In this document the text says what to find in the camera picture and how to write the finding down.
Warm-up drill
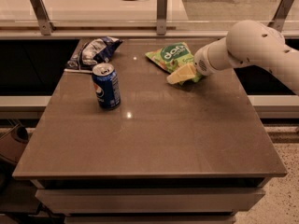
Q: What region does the blue white chip bag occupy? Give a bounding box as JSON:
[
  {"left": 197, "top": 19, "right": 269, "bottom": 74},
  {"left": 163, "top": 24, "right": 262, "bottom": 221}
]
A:
[{"left": 64, "top": 36, "right": 122, "bottom": 74}]

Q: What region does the grey table drawer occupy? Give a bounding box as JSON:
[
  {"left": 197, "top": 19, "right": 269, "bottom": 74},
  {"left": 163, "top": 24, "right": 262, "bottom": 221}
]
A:
[{"left": 36, "top": 188, "right": 264, "bottom": 215}]

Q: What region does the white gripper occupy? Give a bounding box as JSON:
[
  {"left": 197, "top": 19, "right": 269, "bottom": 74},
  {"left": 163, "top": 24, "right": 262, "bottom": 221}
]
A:
[{"left": 166, "top": 40, "right": 232, "bottom": 84}]

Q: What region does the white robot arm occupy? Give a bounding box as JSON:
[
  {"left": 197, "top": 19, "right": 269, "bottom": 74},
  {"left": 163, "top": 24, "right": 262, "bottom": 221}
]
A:
[{"left": 167, "top": 20, "right": 299, "bottom": 95}]

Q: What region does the left metal railing bracket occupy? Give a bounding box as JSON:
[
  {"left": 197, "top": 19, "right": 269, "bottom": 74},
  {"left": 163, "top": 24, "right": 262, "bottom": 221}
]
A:
[{"left": 29, "top": 0, "right": 54, "bottom": 35}]

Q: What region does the middle metal railing bracket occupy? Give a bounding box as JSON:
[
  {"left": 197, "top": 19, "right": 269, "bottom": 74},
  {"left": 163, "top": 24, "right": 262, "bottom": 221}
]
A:
[{"left": 156, "top": 0, "right": 167, "bottom": 35}]

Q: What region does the green rice chip bag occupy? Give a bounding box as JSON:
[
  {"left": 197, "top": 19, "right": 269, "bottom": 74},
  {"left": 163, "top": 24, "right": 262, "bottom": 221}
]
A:
[{"left": 146, "top": 42, "right": 202, "bottom": 82}]

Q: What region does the blue Pepsi can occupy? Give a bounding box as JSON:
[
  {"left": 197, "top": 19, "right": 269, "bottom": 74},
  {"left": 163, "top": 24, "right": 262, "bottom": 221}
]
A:
[{"left": 92, "top": 63, "right": 121, "bottom": 109}]

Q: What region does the metal railing bracket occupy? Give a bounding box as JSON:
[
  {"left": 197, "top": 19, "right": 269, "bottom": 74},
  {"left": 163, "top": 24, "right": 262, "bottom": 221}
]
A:
[
  {"left": 156, "top": 0, "right": 167, "bottom": 35},
  {"left": 268, "top": 0, "right": 295, "bottom": 32},
  {"left": 29, "top": 0, "right": 54, "bottom": 35}
]

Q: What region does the right metal railing bracket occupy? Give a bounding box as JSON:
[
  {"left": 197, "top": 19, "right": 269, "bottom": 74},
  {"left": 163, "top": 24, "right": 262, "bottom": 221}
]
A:
[{"left": 268, "top": 0, "right": 295, "bottom": 32}]

